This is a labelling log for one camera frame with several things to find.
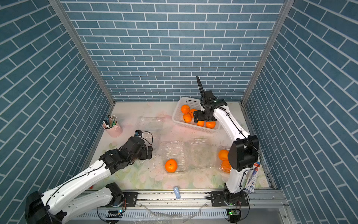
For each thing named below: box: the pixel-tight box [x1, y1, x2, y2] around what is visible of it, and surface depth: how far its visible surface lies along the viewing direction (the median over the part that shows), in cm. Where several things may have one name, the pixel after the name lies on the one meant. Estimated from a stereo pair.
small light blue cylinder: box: [173, 187, 181, 200], surface depth 76 cm
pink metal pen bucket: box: [102, 114, 123, 138], surface depth 95 cm
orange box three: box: [164, 159, 178, 173], surface depth 83 cm
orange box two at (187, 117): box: [183, 112, 192, 123], surface depth 107 cm
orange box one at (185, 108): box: [180, 104, 191, 114], surface depth 111 cm
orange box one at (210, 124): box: [205, 121, 216, 129], surface depth 103 cm
